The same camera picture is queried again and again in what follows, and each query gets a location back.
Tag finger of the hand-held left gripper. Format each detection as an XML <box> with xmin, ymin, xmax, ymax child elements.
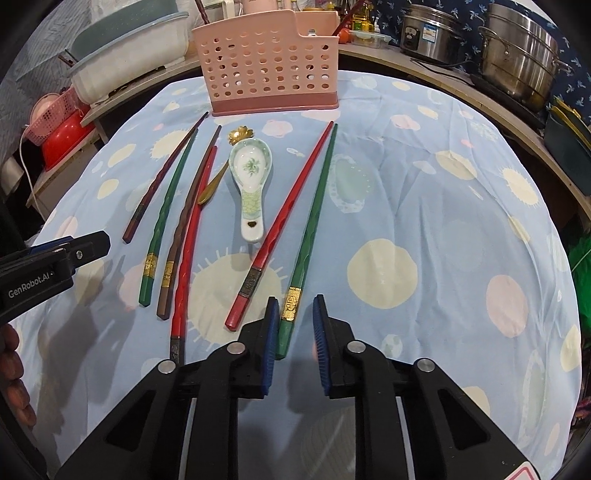
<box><xmin>25</xmin><ymin>231</ymin><xmax>112</xmax><ymax>274</ymax></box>

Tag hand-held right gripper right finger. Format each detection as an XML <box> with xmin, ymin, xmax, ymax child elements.
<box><xmin>312</xmin><ymin>294</ymin><xmax>533</xmax><ymax>480</ymax></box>

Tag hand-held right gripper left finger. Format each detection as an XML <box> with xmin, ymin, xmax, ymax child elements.
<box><xmin>55</xmin><ymin>295</ymin><xmax>282</xmax><ymax>480</ymax></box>

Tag green chopstick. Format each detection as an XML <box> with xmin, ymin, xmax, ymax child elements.
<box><xmin>138</xmin><ymin>128</ymin><xmax>199</xmax><ymax>306</ymax></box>
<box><xmin>275</xmin><ymin>123</ymin><xmax>339</xmax><ymax>361</ymax></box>

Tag brown chopstick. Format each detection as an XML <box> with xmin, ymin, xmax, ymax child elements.
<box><xmin>156</xmin><ymin>125</ymin><xmax>223</xmax><ymax>319</ymax></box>

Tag dark maroon chopstick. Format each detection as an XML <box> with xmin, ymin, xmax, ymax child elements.
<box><xmin>122</xmin><ymin>111</ymin><xmax>210</xmax><ymax>245</ymax></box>

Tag red chopstick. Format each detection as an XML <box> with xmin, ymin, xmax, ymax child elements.
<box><xmin>169</xmin><ymin>145</ymin><xmax>218</xmax><ymax>366</ymax></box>
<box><xmin>224</xmin><ymin>120</ymin><xmax>335</xmax><ymax>331</ymax></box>

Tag white ceramic soup spoon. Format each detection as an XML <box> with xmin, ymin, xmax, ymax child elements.
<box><xmin>229</xmin><ymin>139</ymin><xmax>273</xmax><ymax>243</ymax></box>

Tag gold flower spoon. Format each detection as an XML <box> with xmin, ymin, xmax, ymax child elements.
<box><xmin>197</xmin><ymin>124</ymin><xmax>256</xmax><ymax>206</ymax></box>

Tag pink perforated utensil holder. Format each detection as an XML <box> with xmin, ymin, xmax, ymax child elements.
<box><xmin>191</xmin><ymin>8</ymin><xmax>341</xmax><ymax>117</ymax></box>

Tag person's left hand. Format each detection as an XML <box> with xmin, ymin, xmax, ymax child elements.
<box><xmin>0</xmin><ymin>323</ymin><xmax>38</xmax><ymax>429</ymax></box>

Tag red plastic basin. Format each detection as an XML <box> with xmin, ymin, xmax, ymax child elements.
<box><xmin>41</xmin><ymin>111</ymin><xmax>96</xmax><ymax>170</ymax></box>

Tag pink plastic basket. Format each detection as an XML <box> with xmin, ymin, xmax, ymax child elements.
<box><xmin>23</xmin><ymin>89</ymin><xmax>92</xmax><ymax>147</ymax></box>

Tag light blue printed tablecloth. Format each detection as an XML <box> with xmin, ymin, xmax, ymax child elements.
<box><xmin>9</xmin><ymin>73</ymin><xmax>583</xmax><ymax>480</ymax></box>

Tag pink round lid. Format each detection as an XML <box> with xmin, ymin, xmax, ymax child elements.
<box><xmin>29</xmin><ymin>93</ymin><xmax>62</xmax><ymax>126</ymax></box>

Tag white basin with blue rim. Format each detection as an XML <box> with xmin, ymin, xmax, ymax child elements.
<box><xmin>68</xmin><ymin>10</ymin><xmax>191</xmax><ymax>106</ymax></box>

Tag grey-green plastic basin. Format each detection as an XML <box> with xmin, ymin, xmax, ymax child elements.
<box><xmin>71</xmin><ymin>0</ymin><xmax>180</xmax><ymax>62</ymax></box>

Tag green plastic bag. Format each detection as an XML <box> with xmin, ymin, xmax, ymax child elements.
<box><xmin>567</xmin><ymin>230</ymin><xmax>591</xmax><ymax>297</ymax></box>

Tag white kettle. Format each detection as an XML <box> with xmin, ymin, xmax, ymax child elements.
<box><xmin>203</xmin><ymin>0</ymin><xmax>243</xmax><ymax>25</ymax></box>

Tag pink appliance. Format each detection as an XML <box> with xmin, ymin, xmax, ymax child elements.
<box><xmin>242</xmin><ymin>0</ymin><xmax>283</xmax><ymax>16</ymax></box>

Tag black induction cooker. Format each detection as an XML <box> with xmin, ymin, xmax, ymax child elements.
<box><xmin>468</xmin><ymin>73</ymin><xmax>549</xmax><ymax>131</ymax></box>

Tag clear food container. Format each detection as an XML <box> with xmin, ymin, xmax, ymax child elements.
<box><xmin>347</xmin><ymin>20</ymin><xmax>394</xmax><ymax>49</ymax></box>

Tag green and yellow bowls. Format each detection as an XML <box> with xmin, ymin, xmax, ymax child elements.
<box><xmin>542</xmin><ymin>98</ymin><xmax>591</xmax><ymax>168</ymax></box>

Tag steel rice cooker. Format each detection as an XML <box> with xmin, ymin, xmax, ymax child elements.
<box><xmin>399</xmin><ymin>4</ymin><xmax>486</xmax><ymax>66</ymax></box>

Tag cooking oil bottle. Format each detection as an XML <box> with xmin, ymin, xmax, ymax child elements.
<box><xmin>351</xmin><ymin>0</ymin><xmax>378</xmax><ymax>29</ymax></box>

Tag steel steamer pot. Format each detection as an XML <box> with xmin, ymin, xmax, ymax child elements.
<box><xmin>477</xmin><ymin>2</ymin><xmax>574</xmax><ymax>112</ymax></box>

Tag white cable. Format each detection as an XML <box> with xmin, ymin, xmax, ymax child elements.
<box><xmin>19</xmin><ymin>128</ymin><xmax>38</xmax><ymax>209</ymax></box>

